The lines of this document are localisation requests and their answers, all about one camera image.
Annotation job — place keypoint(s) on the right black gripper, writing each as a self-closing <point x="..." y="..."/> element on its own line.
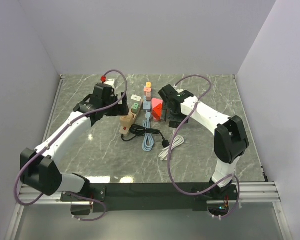
<point x="167" y="108"/>

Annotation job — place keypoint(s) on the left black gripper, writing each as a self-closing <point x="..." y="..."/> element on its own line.
<point x="121" y="110"/>

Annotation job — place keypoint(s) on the red cube socket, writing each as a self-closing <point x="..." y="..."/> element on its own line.
<point x="157" y="112"/>

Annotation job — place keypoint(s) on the black cube socket adapter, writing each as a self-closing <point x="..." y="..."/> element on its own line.
<point x="174" y="119"/>

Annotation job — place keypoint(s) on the pink plug adapter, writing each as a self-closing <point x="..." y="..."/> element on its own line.
<point x="147" y="92"/>

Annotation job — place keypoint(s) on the light blue power strip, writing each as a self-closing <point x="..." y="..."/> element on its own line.
<point x="146" y="104"/>

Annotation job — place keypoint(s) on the green plug adapter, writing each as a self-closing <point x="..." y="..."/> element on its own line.
<point x="135" y="108"/>

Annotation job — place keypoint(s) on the beige wooden power strip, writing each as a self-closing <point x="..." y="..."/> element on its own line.
<point x="127" y="121"/>

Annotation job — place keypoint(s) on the pink triangular socket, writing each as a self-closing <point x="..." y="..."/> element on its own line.
<point x="155" y="102"/>

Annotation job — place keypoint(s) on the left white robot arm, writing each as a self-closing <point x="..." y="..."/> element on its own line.
<point x="40" y="166"/>

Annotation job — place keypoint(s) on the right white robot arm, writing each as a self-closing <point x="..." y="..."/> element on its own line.
<point x="230" y="139"/>

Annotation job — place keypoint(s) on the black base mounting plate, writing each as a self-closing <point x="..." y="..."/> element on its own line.
<point x="158" y="196"/>

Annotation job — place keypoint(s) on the left aluminium side rail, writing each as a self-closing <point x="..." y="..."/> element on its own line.
<point x="45" y="136"/>

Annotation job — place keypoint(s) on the aluminium front rail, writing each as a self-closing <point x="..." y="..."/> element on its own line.
<point x="249" y="193"/>

